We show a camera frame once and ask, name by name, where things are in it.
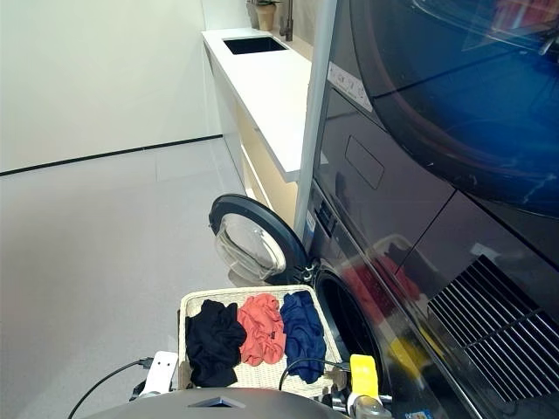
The black sink basin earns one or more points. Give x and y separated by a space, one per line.
253 46

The white countertop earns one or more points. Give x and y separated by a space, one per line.
266 87

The beige base cabinet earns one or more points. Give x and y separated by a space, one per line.
266 174

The orange red garment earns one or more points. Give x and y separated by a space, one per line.
260 327

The yellow wrist camera mount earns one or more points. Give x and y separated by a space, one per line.
363 375

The dark metal faucet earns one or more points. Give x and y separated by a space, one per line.
287 22

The white dryer warning label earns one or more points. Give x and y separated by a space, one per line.
349 85

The pale grey side panel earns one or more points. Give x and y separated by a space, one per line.
314 109

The black garment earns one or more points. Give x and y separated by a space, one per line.
214 340

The grey robot torso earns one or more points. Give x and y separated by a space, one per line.
174 406

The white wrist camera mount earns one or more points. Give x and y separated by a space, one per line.
162 371

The navy blue garment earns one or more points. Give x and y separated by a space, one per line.
303 336

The round glass washing machine door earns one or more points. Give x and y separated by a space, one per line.
253 244

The grey washing machine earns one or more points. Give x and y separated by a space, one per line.
325 249

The beige plant pot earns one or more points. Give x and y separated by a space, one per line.
265 17

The dark stacked dryer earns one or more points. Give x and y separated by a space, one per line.
415 174

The pale woven basket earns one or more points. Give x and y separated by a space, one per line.
262 375

